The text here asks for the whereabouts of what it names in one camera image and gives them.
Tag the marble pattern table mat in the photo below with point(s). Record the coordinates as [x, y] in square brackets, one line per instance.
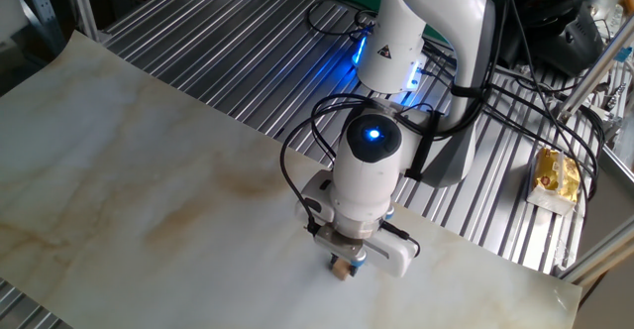
[198, 220]

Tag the black steering wheel base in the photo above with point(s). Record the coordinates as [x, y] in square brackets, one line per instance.
[569, 41]

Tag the aluminium profile rail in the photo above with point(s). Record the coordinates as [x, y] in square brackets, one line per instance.
[604, 252]

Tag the small wooden cube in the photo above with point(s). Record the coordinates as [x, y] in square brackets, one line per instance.
[342, 269]

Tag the yellow snack packet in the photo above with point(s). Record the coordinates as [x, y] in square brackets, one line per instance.
[555, 180]

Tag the blue slotted shelf upright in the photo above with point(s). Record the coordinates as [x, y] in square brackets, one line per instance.
[42, 7]

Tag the aluminium profile post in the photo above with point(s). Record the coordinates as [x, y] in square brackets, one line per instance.
[81, 7]
[594, 69]

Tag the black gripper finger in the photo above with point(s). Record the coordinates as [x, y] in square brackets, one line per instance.
[334, 259]
[352, 271]

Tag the grey wrist camera blue caps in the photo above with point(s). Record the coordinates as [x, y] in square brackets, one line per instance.
[342, 245]

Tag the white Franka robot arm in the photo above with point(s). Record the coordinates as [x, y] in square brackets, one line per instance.
[411, 71]

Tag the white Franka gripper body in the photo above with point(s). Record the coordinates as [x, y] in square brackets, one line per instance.
[396, 259]

